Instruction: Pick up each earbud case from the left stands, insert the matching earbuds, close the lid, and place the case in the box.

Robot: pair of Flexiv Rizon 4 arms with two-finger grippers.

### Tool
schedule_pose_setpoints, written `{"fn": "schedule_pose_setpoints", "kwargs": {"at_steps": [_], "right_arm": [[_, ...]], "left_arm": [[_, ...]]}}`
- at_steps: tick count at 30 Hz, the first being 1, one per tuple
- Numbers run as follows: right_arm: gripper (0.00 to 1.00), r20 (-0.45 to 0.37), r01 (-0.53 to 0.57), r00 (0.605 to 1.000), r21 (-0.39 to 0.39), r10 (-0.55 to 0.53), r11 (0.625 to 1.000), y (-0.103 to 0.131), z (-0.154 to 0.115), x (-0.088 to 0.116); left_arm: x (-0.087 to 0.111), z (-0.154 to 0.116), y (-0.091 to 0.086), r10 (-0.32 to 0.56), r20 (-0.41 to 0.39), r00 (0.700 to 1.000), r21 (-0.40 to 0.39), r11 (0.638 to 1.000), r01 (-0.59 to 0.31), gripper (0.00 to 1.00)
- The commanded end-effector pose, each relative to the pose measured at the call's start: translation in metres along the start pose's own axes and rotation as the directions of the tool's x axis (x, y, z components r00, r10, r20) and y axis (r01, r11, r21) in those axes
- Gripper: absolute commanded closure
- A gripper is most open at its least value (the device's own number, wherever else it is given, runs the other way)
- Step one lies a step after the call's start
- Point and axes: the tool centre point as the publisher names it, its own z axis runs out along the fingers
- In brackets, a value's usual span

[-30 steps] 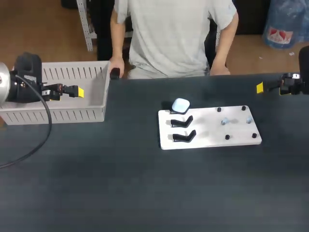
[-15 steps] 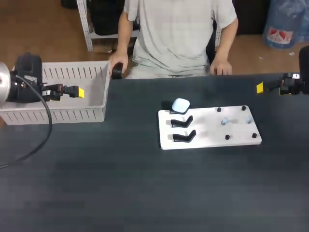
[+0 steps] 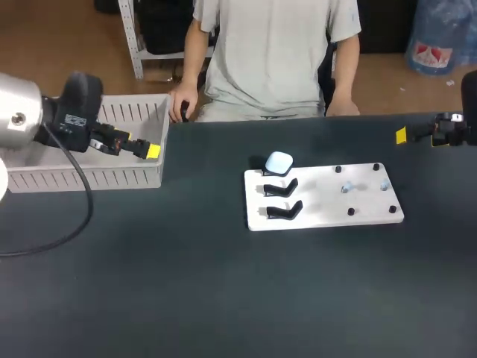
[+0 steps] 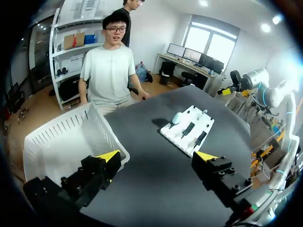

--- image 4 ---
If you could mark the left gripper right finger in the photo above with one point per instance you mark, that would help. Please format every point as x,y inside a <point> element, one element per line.
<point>219,172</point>

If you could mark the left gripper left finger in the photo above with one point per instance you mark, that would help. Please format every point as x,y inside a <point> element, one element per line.
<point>94,172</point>

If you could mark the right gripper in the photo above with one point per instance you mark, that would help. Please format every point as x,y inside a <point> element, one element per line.
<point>239,81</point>

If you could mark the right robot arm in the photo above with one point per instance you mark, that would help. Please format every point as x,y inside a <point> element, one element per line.
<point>277,94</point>

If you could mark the white earbud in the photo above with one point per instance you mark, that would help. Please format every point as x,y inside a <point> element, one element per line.
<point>205,111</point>

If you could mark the white plate with black stands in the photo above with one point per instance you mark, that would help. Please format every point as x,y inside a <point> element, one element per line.
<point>201,124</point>

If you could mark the white earbud case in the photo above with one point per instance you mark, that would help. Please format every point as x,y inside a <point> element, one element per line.
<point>176,118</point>

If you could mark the grey slotted basket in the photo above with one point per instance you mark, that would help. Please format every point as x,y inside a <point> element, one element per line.
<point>71,139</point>

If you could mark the seated person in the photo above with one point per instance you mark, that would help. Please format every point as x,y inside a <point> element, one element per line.
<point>109,71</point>

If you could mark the standing person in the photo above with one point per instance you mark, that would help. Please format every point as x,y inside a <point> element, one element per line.
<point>126,28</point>

